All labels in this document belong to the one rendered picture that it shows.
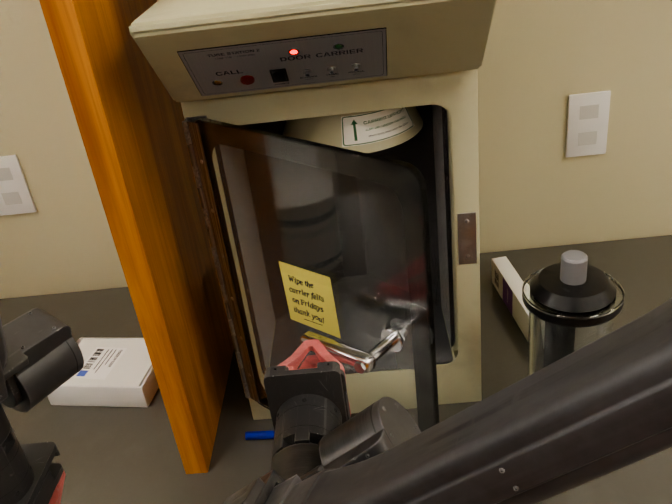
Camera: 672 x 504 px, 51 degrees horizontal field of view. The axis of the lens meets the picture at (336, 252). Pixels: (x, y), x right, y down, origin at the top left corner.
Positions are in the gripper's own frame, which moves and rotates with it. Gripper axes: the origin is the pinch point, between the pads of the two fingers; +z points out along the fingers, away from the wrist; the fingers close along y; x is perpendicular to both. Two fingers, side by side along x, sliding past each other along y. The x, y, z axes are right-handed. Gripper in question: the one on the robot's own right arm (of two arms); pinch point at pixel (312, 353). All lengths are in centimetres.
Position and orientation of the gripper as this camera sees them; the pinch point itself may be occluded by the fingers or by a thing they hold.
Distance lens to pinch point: 69.6
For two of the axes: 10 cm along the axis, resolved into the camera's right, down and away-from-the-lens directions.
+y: -1.2, -8.6, -4.9
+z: 0.1, -5.0, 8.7
